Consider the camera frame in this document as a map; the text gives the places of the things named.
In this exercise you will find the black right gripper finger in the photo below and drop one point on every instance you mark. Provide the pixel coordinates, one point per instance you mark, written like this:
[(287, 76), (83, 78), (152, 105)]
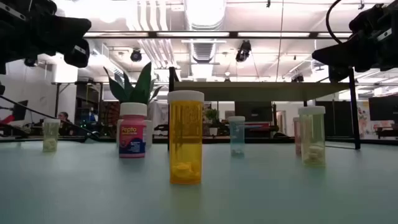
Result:
[(342, 49), (342, 61)]

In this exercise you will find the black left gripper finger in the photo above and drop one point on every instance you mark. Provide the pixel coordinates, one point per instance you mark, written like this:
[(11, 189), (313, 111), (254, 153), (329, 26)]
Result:
[(68, 25), (62, 40)]

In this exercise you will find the pink translucent pill bottle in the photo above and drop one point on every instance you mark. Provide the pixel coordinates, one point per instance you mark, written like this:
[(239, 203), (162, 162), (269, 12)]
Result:
[(296, 137)]

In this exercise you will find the pink Pepto bottle white cap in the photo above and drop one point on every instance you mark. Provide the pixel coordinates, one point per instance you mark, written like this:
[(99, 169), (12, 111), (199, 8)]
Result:
[(132, 137)]

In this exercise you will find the pale blue-green pill bottle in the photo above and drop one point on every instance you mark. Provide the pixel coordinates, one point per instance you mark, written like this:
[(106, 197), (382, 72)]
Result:
[(237, 137)]

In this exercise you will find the orange pill bottle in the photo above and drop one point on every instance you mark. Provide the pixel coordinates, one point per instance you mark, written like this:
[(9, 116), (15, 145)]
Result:
[(186, 140)]

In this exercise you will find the black display screen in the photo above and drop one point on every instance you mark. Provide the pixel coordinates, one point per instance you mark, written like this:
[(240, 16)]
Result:
[(383, 107)]

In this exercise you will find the floral patterned panel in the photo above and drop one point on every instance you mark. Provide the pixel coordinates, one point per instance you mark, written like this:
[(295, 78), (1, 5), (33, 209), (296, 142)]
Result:
[(364, 126)]

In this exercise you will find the black storage rack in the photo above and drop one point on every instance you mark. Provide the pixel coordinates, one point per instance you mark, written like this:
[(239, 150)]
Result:
[(88, 105)]

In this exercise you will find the black ceiling spotlight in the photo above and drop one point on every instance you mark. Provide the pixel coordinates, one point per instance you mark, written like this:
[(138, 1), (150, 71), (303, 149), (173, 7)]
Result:
[(243, 50), (136, 55)]

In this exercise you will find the small black monitor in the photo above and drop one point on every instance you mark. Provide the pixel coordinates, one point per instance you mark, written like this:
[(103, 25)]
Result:
[(20, 110)]

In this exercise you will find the person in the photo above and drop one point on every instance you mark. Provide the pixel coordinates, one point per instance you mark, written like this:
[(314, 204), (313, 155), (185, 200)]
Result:
[(64, 123)]

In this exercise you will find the snake plant in white pot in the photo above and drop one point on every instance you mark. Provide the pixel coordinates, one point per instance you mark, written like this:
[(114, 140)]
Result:
[(143, 84)]

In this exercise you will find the black television screen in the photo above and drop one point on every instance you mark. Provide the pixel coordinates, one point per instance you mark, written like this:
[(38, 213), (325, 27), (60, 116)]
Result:
[(253, 111)]

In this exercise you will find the small potted background plant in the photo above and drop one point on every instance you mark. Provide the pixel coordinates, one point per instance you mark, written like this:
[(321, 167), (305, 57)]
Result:
[(212, 119)]

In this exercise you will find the black aluminium rig frame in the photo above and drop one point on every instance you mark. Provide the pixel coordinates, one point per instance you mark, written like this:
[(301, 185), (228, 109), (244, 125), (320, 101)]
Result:
[(233, 34)]

